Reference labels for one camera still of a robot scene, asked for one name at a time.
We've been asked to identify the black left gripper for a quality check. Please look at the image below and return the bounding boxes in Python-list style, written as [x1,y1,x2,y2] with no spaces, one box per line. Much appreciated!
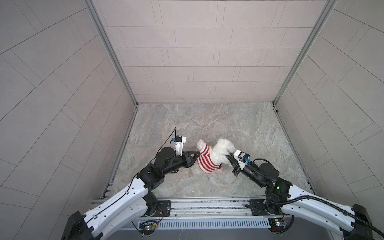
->
[159,152,201,177]

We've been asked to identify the red white striped shirt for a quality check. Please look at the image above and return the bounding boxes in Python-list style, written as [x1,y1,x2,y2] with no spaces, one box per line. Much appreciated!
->
[197,144,222,174]

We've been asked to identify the white plush teddy bear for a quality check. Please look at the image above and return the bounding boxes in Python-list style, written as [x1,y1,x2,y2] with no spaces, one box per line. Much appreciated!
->
[191,137,238,185]

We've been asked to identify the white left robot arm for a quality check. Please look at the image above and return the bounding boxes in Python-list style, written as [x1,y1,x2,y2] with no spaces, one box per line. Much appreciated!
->
[61,147,200,240]

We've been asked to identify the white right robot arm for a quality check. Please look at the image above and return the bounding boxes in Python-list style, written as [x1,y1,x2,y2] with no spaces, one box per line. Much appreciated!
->
[226,151,378,240]

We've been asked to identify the right green circuit board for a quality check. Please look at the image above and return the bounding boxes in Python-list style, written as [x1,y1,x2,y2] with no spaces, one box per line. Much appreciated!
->
[268,218,287,233]

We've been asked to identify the green circuit board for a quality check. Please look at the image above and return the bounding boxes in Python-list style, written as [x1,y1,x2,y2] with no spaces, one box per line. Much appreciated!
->
[268,218,287,233]
[139,220,158,236]

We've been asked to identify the left green circuit board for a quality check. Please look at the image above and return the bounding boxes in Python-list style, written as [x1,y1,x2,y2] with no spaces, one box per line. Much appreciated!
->
[139,220,158,236]

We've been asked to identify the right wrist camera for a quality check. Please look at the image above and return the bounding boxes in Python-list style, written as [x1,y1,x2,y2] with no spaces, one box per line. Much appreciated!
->
[234,150,251,171]

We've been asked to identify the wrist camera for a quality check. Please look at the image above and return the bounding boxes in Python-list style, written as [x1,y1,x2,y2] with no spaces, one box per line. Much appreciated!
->
[173,135,186,156]
[234,150,251,171]

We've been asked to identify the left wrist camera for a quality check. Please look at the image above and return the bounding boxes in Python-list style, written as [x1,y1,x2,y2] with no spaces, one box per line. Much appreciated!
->
[173,135,186,156]

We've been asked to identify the thin black left cable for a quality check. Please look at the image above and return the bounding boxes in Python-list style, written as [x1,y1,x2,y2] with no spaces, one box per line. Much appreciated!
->
[83,127,177,226]

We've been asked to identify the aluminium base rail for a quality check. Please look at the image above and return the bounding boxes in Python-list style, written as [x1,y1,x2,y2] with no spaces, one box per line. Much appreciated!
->
[88,196,289,232]

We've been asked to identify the black corrugated cable conduit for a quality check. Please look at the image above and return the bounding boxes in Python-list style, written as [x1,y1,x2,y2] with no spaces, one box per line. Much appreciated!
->
[245,158,384,238]

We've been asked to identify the aluminium corner post left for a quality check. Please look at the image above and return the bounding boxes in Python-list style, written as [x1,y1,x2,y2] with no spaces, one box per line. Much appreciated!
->
[84,0,139,108]

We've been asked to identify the aluminium corner post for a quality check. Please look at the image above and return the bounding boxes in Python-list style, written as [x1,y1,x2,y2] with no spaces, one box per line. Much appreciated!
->
[84,0,139,108]
[272,0,338,108]

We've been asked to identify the aluminium corner post right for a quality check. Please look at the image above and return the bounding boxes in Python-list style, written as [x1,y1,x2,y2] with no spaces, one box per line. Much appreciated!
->
[272,0,338,108]

